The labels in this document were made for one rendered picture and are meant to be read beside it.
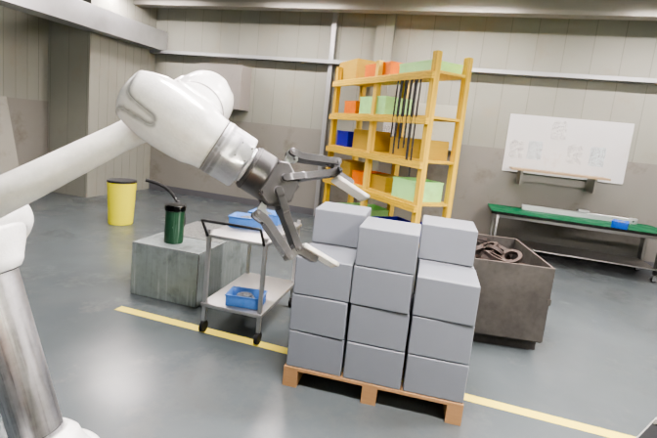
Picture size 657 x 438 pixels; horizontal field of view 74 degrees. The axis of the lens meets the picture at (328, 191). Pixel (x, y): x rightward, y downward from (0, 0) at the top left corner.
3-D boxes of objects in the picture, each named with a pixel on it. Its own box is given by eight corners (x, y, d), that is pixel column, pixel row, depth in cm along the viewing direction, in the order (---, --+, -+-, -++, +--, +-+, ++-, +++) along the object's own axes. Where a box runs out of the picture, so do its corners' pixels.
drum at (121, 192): (121, 227, 593) (122, 183, 584) (98, 223, 604) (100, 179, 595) (141, 222, 630) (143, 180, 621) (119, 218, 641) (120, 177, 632)
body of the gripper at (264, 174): (239, 181, 65) (289, 212, 68) (265, 137, 69) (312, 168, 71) (228, 191, 72) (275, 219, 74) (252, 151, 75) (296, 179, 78)
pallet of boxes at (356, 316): (453, 363, 321) (474, 221, 306) (460, 426, 250) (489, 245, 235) (311, 334, 343) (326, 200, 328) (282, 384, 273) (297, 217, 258)
